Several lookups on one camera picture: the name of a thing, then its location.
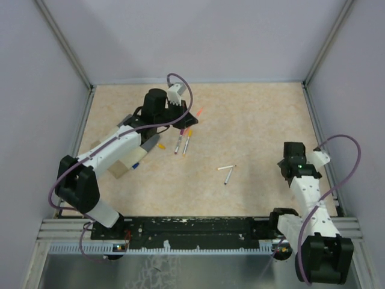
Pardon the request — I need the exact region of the orange pen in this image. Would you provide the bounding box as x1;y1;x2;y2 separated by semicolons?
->
183;107;204;136

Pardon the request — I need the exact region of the white pen blue end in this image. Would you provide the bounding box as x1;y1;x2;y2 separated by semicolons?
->
224;167;234;185

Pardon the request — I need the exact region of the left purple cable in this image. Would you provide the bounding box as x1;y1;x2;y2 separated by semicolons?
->
48;72;194;264

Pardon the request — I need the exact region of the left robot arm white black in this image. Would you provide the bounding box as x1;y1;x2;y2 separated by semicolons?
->
54;82;198;239

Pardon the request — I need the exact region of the purple cable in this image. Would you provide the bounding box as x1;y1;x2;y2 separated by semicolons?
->
48;72;194;264
296;134;362;286

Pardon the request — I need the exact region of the magenta marker pen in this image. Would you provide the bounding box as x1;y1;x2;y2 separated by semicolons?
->
174;129;185;155

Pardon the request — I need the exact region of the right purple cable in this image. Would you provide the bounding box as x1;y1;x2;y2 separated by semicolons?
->
296;134;362;286

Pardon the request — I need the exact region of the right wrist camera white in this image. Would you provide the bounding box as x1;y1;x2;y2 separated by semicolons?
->
312;148;331;167

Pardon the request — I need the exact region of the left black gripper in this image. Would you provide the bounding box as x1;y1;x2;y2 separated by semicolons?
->
156;99;198;130

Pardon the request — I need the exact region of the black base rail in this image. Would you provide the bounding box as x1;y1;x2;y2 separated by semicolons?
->
91;217;283;250

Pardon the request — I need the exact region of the white pen yellow end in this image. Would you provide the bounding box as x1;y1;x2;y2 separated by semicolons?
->
182;130;193;157

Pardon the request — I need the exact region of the folded grey beige cloth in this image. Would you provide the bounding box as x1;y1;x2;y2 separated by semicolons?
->
90;114;160;179

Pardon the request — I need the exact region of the aluminium frame rail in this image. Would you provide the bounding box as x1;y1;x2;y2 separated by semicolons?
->
37;217;363;240

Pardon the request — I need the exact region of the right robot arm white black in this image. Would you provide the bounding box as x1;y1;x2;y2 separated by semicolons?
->
268;142;354;285

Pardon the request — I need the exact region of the white pen dark tip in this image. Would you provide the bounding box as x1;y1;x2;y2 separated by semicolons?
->
217;165;236;170

